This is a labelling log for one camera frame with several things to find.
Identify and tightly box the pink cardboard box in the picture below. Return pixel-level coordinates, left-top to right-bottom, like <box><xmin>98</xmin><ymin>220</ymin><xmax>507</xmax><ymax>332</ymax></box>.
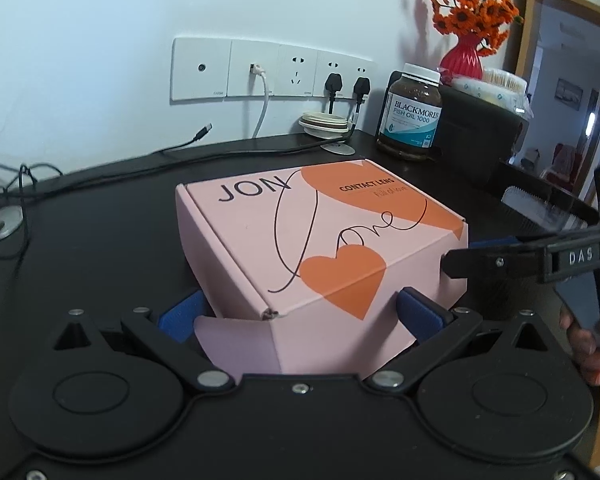
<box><xmin>175</xmin><ymin>159</ymin><xmax>469</xmax><ymax>377</ymax></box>

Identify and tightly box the person right hand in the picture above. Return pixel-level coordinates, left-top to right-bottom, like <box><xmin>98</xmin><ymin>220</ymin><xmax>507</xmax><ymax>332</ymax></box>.
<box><xmin>559</xmin><ymin>307</ymin><xmax>600</xmax><ymax>387</ymax></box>

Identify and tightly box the cotton swab box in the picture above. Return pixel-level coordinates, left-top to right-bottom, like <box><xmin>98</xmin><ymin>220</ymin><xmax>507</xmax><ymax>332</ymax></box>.
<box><xmin>451</xmin><ymin>68</ymin><xmax>528</xmax><ymax>114</ymax></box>

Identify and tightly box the silver desk grommet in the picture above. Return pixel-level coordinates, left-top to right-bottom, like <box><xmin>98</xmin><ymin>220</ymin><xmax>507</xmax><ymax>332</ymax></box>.
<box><xmin>0</xmin><ymin>206</ymin><xmax>24</xmax><ymax>241</ymax></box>

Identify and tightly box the brown supplement bottle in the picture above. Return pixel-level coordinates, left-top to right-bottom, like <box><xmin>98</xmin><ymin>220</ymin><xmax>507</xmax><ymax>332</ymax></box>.
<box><xmin>377</xmin><ymin>63</ymin><xmax>442</xmax><ymax>158</ymax></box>

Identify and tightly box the black plug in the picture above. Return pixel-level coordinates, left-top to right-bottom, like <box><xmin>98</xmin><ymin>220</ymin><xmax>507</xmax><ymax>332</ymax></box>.
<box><xmin>353</xmin><ymin>77</ymin><xmax>370</xmax><ymax>119</ymax></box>
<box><xmin>325</xmin><ymin>73</ymin><xmax>342</xmax><ymax>114</ymax></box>

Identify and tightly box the orange flowers red vase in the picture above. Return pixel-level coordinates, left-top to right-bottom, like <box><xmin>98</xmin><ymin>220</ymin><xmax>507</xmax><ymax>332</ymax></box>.
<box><xmin>430</xmin><ymin>0</ymin><xmax>524</xmax><ymax>82</ymax></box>

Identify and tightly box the black tangled cable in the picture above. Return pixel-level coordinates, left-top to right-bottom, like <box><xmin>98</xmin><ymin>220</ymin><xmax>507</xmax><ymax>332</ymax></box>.
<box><xmin>0</xmin><ymin>121</ymin><xmax>332</xmax><ymax>261</ymax></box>

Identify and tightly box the white wall socket strip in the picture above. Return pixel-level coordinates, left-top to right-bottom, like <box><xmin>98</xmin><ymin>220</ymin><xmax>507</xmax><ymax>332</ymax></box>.
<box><xmin>170</xmin><ymin>36</ymin><xmax>377</xmax><ymax>102</ymax></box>

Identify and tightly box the white charger cable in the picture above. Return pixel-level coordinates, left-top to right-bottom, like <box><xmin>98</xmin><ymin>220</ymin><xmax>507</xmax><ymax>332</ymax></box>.
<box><xmin>248</xmin><ymin>63</ymin><xmax>272</xmax><ymax>140</ymax></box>

